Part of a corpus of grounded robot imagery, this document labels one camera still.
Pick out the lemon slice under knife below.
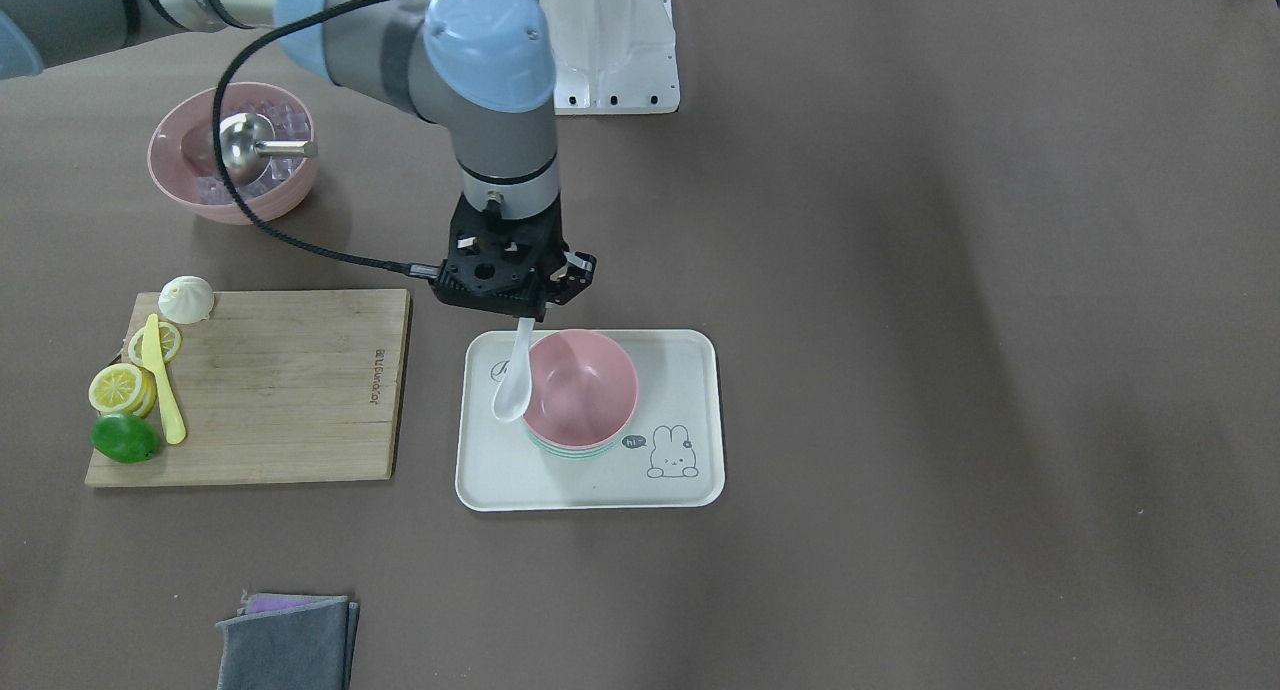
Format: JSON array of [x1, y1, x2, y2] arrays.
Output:
[[125, 320, 183, 366]]

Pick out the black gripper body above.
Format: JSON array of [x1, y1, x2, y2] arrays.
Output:
[[430, 195, 598, 321]]

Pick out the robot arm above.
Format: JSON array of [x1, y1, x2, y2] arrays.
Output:
[[1, 0, 596, 321]]

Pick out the green lime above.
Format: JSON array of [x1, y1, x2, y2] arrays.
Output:
[[90, 413, 160, 465]]

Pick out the clear ice cubes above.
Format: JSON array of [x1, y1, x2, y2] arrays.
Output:
[[183, 101, 314, 206]]

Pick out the small pink bowl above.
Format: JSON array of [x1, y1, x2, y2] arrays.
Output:
[[522, 329, 640, 449]]

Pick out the bamboo cutting board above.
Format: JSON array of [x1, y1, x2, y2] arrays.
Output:
[[84, 289, 411, 488]]

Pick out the white steamed bun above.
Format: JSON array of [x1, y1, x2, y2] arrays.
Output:
[[157, 275, 216, 325]]

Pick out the cream rabbit tray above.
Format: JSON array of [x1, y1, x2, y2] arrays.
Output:
[[454, 329, 724, 512]]

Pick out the yellow plastic knife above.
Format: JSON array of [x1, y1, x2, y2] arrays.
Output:
[[140, 314, 187, 445]]

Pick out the metal ice scoop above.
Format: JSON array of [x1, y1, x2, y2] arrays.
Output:
[[215, 111, 317, 187]]

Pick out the large pink ice bowl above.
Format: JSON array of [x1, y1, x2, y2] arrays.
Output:
[[147, 82, 321, 227]]

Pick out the stacked lemon slices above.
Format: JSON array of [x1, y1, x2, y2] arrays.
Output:
[[87, 364, 157, 417]]

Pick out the stacked green bowls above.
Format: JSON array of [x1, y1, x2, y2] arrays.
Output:
[[525, 430, 621, 460]]

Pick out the folded grey cloth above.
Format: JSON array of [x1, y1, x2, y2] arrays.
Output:
[[216, 595, 360, 689]]

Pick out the white ceramic spoon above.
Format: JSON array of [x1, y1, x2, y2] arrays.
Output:
[[492, 317, 536, 424]]

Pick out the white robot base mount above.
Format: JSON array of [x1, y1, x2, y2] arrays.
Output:
[[539, 0, 681, 116]]

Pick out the purple cloth under grey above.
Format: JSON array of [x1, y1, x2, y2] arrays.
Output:
[[238, 593, 315, 614]]

